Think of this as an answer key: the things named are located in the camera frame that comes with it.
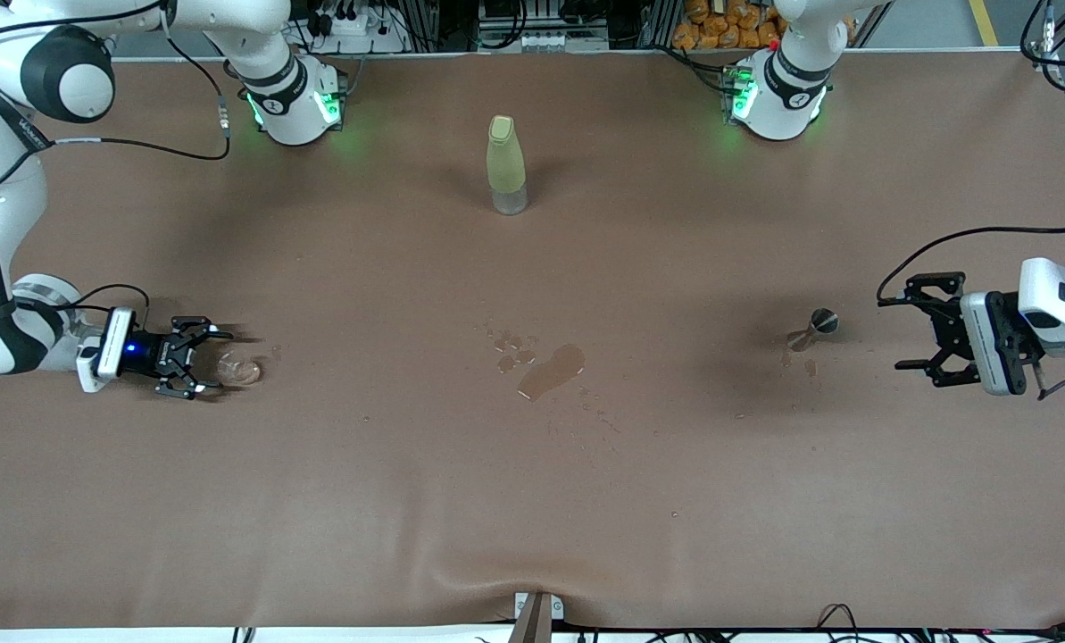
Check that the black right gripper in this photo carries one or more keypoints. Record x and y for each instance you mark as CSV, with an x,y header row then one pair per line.
x,y
159,356

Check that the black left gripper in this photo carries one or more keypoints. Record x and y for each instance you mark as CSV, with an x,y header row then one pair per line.
x,y
948,332

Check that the small clear glass cup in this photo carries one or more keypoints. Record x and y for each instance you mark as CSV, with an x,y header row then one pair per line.
x,y
242,369

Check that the silver metal jigger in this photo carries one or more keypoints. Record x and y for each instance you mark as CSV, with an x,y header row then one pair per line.
x,y
822,321

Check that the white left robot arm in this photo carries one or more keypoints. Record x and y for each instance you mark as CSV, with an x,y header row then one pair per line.
x,y
786,112

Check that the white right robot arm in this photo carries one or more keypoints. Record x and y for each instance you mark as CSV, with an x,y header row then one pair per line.
x,y
291,121

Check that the brown liquid puddle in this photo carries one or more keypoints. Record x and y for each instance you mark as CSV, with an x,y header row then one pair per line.
x,y
554,371

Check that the orange snack bag pile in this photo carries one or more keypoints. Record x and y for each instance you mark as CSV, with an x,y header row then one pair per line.
x,y
728,27

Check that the yellow-green frosted bottle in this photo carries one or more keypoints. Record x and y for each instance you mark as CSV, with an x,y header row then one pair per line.
x,y
505,170

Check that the white power strip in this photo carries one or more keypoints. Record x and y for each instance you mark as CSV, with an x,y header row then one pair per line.
x,y
353,27

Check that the brown table cover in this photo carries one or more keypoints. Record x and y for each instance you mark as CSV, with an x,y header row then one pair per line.
x,y
532,500

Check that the grey electronics rack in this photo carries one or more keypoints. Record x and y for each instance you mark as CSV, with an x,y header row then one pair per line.
x,y
541,36

